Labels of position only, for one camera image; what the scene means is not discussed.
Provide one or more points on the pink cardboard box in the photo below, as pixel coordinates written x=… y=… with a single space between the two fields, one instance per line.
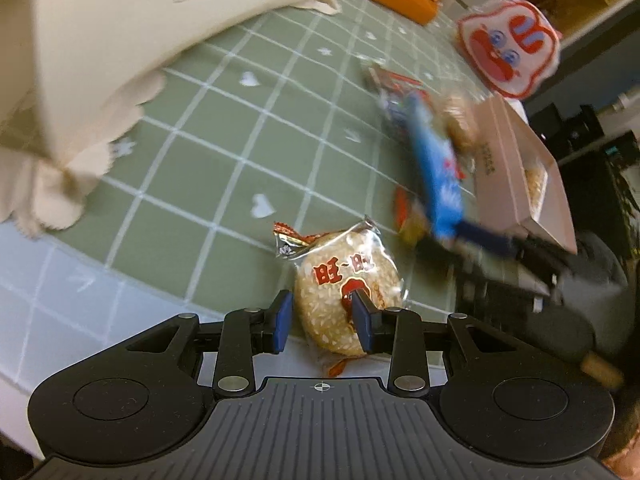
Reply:
x=518 y=186

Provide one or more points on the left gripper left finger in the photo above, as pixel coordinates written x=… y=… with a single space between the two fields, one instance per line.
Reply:
x=248 y=333

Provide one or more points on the green checked tablecloth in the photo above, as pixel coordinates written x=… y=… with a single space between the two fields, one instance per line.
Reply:
x=269 y=121

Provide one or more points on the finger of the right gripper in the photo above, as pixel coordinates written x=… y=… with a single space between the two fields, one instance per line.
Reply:
x=456 y=263
x=487 y=240

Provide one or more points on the cream cartoon food cover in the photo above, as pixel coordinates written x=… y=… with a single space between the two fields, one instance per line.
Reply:
x=75 y=75

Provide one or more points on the blue snack bag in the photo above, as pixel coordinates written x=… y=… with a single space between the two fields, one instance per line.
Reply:
x=437 y=165

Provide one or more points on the round bread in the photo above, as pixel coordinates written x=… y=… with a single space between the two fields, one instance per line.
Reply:
x=458 y=116

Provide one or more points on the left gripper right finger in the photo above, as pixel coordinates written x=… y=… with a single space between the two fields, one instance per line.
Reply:
x=397 y=332

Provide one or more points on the red white rabbit bag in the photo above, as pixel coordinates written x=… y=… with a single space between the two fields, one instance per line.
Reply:
x=511 y=45

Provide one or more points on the round rice cracker pack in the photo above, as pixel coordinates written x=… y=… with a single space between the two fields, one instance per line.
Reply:
x=329 y=268

